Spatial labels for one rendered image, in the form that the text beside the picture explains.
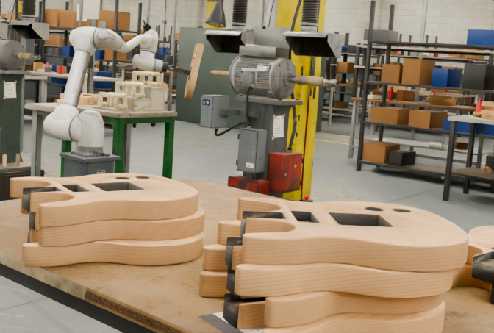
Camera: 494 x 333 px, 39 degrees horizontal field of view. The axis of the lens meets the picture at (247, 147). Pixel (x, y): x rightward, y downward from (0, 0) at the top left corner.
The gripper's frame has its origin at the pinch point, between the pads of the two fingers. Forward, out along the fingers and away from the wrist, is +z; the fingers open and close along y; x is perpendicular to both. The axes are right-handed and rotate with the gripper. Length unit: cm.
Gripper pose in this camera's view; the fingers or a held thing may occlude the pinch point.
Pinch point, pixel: (189, 73)
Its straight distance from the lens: 516.0
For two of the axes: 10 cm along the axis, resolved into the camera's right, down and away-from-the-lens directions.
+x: 2.1, -9.8, -0.3
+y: 1.5, 0.7, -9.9
